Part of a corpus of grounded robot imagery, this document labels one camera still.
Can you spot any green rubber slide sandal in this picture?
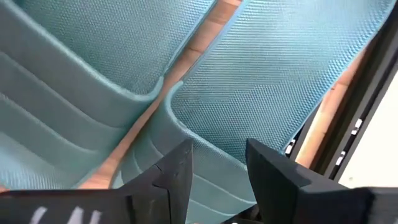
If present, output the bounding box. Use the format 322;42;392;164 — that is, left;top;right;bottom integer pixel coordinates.
0;0;218;190
111;0;397;224

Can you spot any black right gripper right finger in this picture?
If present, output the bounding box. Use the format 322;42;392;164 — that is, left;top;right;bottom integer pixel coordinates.
245;138;398;224

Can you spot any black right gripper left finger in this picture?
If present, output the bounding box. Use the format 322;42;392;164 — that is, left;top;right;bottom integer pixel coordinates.
0;138;194;224

